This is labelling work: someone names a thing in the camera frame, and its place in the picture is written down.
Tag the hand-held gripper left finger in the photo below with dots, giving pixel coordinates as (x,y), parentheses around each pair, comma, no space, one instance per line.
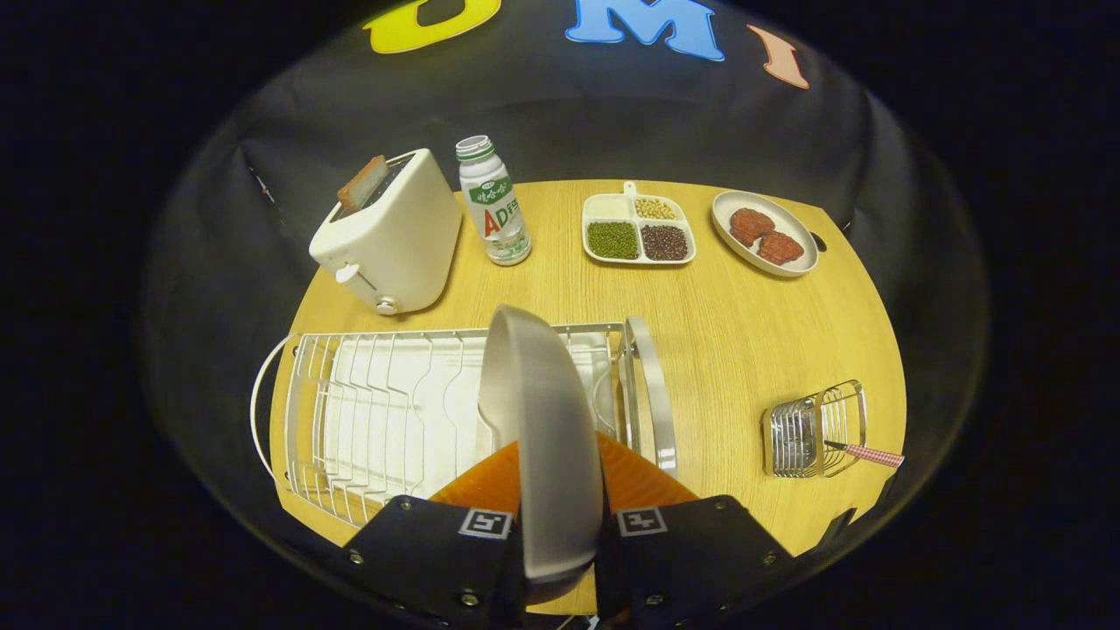
(420,551)

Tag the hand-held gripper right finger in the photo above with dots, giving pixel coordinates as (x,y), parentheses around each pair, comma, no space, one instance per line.
(691,560)

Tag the beige round plate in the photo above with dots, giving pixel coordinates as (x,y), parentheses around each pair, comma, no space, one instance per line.
(551,437)

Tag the white oval dish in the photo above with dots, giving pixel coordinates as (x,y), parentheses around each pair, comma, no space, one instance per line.
(728,206)

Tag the white drip tray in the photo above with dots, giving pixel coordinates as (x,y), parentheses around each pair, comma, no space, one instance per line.
(385,394)

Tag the white toaster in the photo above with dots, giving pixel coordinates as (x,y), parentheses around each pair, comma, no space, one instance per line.
(402,236)

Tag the pile of dark red beans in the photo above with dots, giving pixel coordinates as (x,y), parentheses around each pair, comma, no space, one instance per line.
(665,243)

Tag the red meat slice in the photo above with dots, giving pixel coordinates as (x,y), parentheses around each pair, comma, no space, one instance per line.
(781,248)
(749,226)

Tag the pile of green beans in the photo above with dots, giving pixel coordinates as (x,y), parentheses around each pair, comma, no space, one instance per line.
(612,241)

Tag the white bottle with green label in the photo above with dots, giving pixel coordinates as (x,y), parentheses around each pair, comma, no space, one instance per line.
(494,210)

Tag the pile of yellow soybeans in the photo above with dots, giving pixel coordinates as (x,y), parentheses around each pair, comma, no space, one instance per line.
(654,208)

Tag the white divided tray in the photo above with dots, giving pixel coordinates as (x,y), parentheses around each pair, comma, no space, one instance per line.
(608,207)

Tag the brown bread slice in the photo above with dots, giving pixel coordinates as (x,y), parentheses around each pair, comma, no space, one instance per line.
(360,185)

